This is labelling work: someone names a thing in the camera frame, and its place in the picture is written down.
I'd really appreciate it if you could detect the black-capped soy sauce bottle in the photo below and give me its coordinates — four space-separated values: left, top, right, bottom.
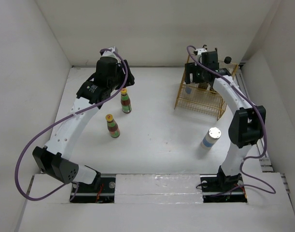
223 56 234 70

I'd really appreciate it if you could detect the white blue shaker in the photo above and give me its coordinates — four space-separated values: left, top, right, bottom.
201 127 222 150
185 86 192 94

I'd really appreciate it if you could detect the yellow-capped sauce bottle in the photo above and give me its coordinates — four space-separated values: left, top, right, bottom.
105 114 120 138
120 88 132 114

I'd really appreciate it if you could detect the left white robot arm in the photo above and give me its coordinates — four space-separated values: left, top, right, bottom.
32 57 134 192

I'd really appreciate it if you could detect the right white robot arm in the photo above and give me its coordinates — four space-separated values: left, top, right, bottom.
185 48 266 190

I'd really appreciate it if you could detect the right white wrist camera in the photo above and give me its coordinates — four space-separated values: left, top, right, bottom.
193 48 207 63

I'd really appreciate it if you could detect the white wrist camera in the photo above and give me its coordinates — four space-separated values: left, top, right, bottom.
100 46 118 59
193 48 207 63

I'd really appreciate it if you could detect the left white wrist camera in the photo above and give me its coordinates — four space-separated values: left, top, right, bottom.
100 46 118 59

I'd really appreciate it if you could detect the aluminium side rail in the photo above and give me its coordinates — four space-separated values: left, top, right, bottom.
235 61 274 173

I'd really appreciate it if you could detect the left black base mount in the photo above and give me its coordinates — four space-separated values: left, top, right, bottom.
70 174 116 203

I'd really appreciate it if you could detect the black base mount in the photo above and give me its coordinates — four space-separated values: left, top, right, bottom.
70 174 116 203
196 174 247 203

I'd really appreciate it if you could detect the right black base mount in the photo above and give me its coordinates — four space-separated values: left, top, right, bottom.
196 174 247 203

